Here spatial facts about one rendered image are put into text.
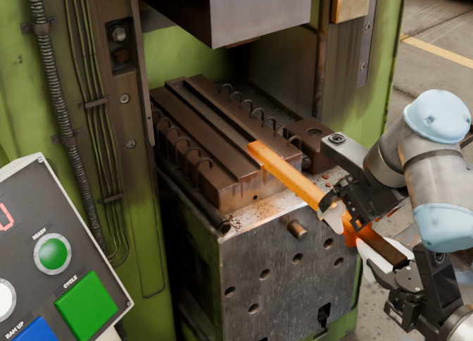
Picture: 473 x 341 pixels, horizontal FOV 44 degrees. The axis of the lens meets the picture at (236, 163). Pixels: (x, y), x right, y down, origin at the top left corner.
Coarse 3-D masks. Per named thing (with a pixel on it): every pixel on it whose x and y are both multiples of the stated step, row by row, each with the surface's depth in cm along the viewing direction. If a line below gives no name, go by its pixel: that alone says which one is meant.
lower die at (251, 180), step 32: (160, 96) 139; (224, 96) 138; (160, 128) 129; (192, 128) 127; (256, 128) 127; (192, 160) 119; (224, 160) 117; (256, 160) 116; (288, 160) 118; (224, 192) 112; (256, 192) 117
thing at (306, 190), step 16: (256, 144) 118; (272, 160) 114; (288, 176) 109; (304, 176) 109; (304, 192) 106; (320, 192) 105; (368, 224) 97; (352, 240) 96; (368, 240) 94; (384, 240) 94; (384, 256) 91; (400, 256) 91
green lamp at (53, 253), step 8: (48, 240) 82; (56, 240) 83; (40, 248) 81; (48, 248) 82; (56, 248) 83; (64, 248) 84; (40, 256) 81; (48, 256) 82; (56, 256) 83; (64, 256) 84; (48, 264) 82; (56, 264) 83
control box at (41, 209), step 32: (32, 160) 83; (0, 192) 78; (32, 192) 82; (64, 192) 85; (32, 224) 81; (64, 224) 85; (0, 256) 77; (32, 256) 80; (96, 256) 88; (32, 288) 80; (64, 288) 83; (0, 320) 76; (32, 320) 79; (64, 320) 83
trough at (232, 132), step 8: (184, 80) 143; (184, 88) 143; (192, 88) 141; (192, 96) 140; (200, 96) 138; (200, 104) 136; (208, 104) 136; (208, 112) 134; (216, 112) 133; (216, 120) 130; (224, 120) 130; (232, 120) 128; (224, 128) 128; (232, 128) 128; (240, 128) 126; (240, 136) 125; (248, 136) 124
